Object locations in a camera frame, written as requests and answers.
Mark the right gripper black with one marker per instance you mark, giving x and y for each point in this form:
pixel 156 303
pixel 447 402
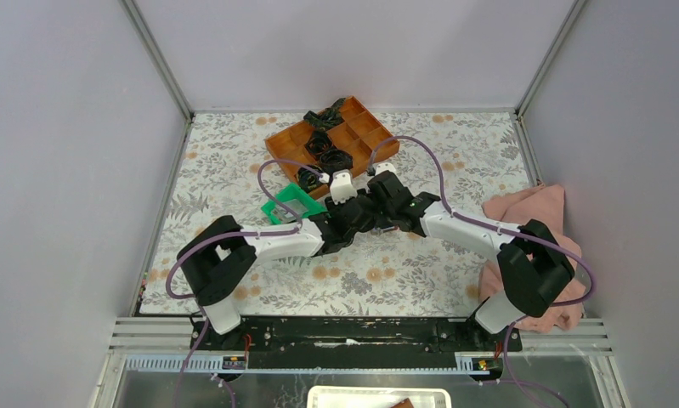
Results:
pixel 370 195

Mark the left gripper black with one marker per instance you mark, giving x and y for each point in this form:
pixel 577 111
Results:
pixel 331 206

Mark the green plastic card box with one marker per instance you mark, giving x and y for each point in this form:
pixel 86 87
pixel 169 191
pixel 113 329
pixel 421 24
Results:
pixel 297 200

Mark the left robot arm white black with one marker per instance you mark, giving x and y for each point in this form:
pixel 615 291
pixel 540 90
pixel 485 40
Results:
pixel 216 262

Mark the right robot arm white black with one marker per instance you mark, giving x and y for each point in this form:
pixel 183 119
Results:
pixel 533 267

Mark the orange wooden compartment tray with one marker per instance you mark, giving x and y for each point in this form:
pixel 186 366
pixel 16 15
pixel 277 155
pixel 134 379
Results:
pixel 361 135

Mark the black items in tray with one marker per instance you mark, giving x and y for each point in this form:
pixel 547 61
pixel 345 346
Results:
pixel 330 159

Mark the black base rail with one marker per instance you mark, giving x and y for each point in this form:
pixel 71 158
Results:
pixel 342 343

